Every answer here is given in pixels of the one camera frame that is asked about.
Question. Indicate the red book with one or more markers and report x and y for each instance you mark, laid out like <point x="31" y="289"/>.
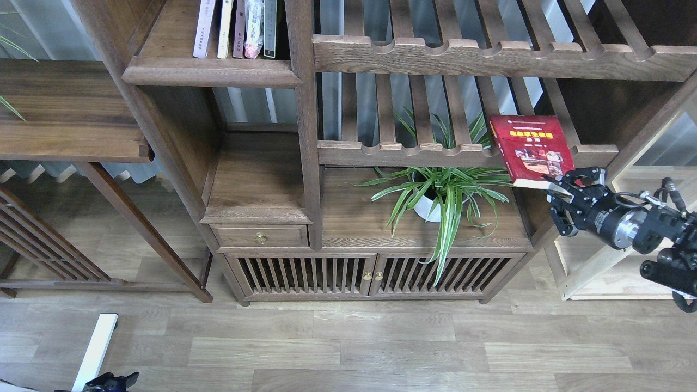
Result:
<point x="532" y="146"/>

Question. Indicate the dark green upright book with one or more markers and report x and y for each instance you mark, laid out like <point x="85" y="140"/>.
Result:
<point x="275" y="44"/>

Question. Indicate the white plant pot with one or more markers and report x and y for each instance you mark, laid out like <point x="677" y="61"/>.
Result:
<point x="427" y="207"/>

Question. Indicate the green spider plant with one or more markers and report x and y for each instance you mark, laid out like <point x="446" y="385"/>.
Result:
<point x="454" y="193"/>

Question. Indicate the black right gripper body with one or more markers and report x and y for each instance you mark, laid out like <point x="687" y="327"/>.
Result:
<point x="615" y="223"/>

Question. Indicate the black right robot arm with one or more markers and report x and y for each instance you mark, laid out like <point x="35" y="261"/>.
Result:
<point x="667" y="218"/>

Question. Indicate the white book pink cover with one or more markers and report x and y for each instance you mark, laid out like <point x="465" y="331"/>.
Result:
<point x="206" y="16"/>

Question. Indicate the white metal leg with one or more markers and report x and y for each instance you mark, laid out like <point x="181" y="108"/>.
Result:
<point x="96" y="350"/>

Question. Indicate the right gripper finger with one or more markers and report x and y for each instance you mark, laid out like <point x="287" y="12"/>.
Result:
<point x="586" y="182"/>
<point x="559" y="215"/>

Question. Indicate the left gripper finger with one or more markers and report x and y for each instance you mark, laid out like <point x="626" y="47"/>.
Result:
<point x="109" y="382"/>

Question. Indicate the white book green cover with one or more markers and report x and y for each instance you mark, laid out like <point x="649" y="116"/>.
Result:
<point x="223" y="42"/>

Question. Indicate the dark wooden bookshelf cabinet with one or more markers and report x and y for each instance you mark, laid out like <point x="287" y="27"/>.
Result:
<point x="277" y="145"/>

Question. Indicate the plastic wrapped white book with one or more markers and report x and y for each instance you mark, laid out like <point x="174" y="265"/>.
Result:
<point x="254" y="12"/>

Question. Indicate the pink spine upright book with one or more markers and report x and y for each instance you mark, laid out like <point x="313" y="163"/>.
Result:
<point x="239" y="34"/>

